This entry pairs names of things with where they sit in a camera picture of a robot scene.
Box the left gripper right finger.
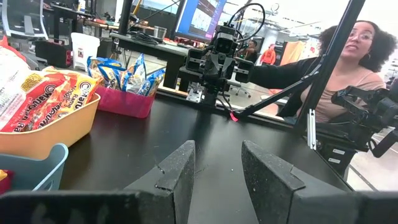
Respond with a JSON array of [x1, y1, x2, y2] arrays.
[[241, 139, 398, 224]]

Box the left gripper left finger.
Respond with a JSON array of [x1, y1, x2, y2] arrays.
[[0, 139, 197, 224]]

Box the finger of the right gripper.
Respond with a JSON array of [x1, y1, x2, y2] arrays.
[[212, 55, 225, 80], [224, 56, 236, 80]]

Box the blue Maruchan ramen packet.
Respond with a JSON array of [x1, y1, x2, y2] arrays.
[[86, 55, 127, 91], [137, 68, 166, 97], [119, 53, 147, 95]]

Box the red Maruchan ramen packet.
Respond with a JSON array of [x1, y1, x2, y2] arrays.
[[0, 169, 16, 195]]

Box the dark grey desk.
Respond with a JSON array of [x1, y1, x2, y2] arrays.
[[109, 32, 191, 90]]

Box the person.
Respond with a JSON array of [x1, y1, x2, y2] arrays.
[[243, 39, 259, 64], [250, 20, 398, 124], [260, 44, 277, 66]]

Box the computer monitor blue screen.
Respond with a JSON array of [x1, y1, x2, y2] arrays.
[[173, 0, 228, 44]]

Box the clear plastic cup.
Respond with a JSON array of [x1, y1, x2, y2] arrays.
[[153, 26, 168, 40]]

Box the orange banner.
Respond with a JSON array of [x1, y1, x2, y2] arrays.
[[280, 40, 308, 67]]

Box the black control box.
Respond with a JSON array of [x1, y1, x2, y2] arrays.
[[317, 123, 357, 175]]

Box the silver aluminium extrusion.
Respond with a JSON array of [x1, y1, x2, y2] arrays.
[[307, 108, 318, 151]]

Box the blue snack bags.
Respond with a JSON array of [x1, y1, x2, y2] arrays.
[[94, 85, 157, 119]]

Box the white bucket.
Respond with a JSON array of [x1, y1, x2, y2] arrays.
[[70, 32, 101, 72]]

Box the yellow plastic bin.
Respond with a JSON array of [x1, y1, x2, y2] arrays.
[[0, 92, 101, 161]]

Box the black computer case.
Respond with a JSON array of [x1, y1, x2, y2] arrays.
[[34, 40, 73, 68]]

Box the blue plastic bin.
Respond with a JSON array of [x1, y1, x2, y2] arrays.
[[0, 142, 70, 192]]

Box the grey mesh office chair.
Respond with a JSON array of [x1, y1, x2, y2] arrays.
[[1, 0, 50, 40]]

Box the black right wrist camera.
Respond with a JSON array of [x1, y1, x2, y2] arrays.
[[213, 26, 239, 57]]

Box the coiled black cable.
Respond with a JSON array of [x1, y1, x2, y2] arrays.
[[128, 30, 160, 46]]

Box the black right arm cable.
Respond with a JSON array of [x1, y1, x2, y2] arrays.
[[228, 2, 266, 43]]

